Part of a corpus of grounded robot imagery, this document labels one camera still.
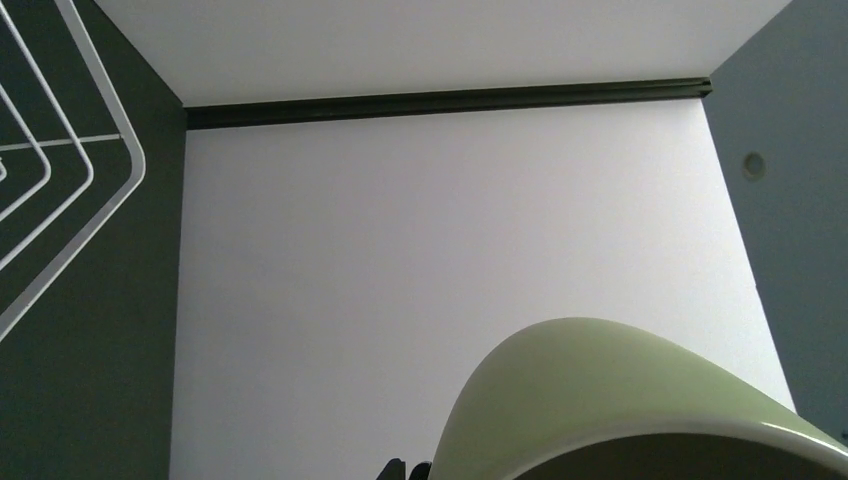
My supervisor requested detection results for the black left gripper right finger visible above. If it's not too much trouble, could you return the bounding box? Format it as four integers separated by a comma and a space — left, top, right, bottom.
408, 462, 432, 480

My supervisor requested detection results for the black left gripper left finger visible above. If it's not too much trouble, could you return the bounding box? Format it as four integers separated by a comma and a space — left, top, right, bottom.
376, 458, 405, 480

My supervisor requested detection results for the cream mug green handle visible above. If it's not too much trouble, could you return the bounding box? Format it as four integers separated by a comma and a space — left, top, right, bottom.
429, 318, 847, 479

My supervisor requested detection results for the white wire dish rack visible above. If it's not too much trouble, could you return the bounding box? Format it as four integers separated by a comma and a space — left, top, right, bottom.
1, 1, 148, 341

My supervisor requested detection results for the black frame post right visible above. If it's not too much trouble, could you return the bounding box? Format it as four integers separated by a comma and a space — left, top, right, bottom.
184, 77, 713, 130

